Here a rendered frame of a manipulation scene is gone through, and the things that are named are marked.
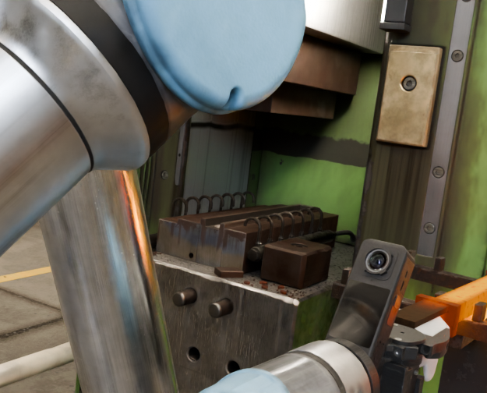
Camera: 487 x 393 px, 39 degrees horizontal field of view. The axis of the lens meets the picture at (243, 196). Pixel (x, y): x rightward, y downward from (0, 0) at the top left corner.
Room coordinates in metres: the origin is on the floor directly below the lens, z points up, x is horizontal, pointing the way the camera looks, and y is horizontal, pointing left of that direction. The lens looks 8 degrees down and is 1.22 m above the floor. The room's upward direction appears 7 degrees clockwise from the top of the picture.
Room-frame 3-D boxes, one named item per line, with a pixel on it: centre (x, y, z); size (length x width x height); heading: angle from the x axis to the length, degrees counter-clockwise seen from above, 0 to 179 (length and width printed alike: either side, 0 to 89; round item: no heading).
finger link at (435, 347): (0.61, -0.18, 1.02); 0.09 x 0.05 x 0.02; 141
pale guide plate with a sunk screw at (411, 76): (1.21, -0.27, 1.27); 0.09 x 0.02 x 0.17; 60
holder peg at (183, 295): (1.17, 0.08, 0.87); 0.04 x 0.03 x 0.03; 150
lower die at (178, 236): (1.44, -0.03, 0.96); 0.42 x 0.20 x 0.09; 150
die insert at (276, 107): (1.46, -0.08, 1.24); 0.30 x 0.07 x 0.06; 150
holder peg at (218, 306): (1.13, 0.02, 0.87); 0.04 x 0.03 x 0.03; 150
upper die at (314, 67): (1.44, -0.03, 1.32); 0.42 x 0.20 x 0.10; 150
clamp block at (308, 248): (1.22, -0.11, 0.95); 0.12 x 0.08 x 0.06; 150
